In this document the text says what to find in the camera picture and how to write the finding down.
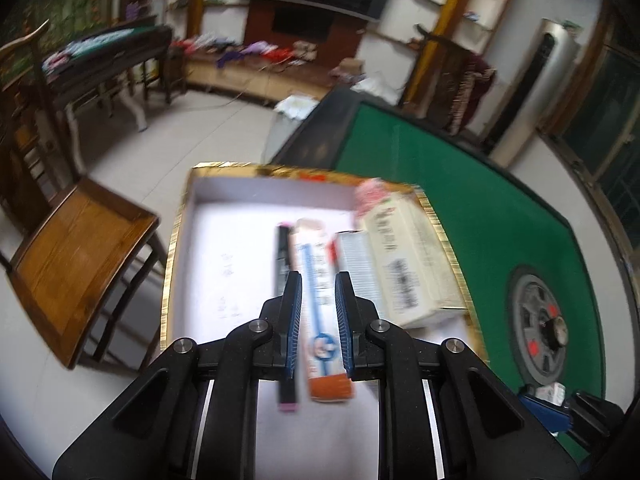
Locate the long white toothpaste box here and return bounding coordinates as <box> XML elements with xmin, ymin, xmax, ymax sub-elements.
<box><xmin>290</xmin><ymin>219</ymin><xmax>354</xmax><ymax>403</ymax></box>

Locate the large white medicine box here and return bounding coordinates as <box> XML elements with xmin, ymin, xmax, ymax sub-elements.
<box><xmin>361</xmin><ymin>193</ymin><xmax>466</xmax><ymax>328</ymax></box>

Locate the pink fluffy hair scrunchie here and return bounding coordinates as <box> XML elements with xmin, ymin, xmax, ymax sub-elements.
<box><xmin>354</xmin><ymin>178</ymin><xmax>390</xmax><ymax>218</ymax></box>

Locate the white bottle green label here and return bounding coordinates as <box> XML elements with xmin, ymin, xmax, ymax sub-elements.
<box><xmin>534</xmin><ymin>382</ymin><xmax>566</xmax><ymax>406</ymax></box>

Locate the tall white medicine box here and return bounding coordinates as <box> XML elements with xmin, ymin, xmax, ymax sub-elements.
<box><xmin>334</xmin><ymin>231</ymin><xmax>392</xmax><ymax>321</ymax></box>

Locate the open green gift box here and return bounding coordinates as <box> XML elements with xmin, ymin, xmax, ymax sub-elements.
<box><xmin>159</xmin><ymin>160</ymin><xmax>490</xmax><ymax>480</ymax></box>

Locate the black marker pen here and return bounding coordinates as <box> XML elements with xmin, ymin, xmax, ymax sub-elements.
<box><xmin>274</xmin><ymin>224</ymin><xmax>297</xmax><ymax>413</ymax></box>

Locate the round grey table centre console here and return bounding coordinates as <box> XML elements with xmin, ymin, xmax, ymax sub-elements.
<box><xmin>506</xmin><ymin>266</ymin><xmax>568</xmax><ymax>386</ymax></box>

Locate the brown wooden chair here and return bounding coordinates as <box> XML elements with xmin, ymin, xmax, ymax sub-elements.
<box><xmin>0</xmin><ymin>19</ymin><xmax>170</xmax><ymax>371</ymax></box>

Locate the low wooden tv bench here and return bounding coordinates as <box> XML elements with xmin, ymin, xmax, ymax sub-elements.
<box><xmin>178</xmin><ymin>38</ymin><xmax>338</xmax><ymax>104</ymax></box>

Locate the wooden armchair with red cloth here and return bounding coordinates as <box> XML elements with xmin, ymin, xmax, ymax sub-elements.
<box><xmin>398</xmin><ymin>24</ymin><xmax>498</xmax><ymax>136</ymax></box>

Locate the silver standing air conditioner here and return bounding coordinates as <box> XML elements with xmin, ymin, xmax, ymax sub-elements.
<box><xmin>482</xmin><ymin>18</ymin><xmax>579</xmax><ymax>168</ymax></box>

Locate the window with green frame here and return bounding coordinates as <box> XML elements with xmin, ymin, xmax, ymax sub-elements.
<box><xmin>549</xmin><ymin>44</ymin><xmax>640</xmax><ymax>221</ymax></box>

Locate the floral wall painting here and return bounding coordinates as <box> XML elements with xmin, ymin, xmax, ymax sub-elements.
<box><xmin>1</xmin><ymin>0</ymin><xmax>111</xmax><ymax>55</ymax></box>

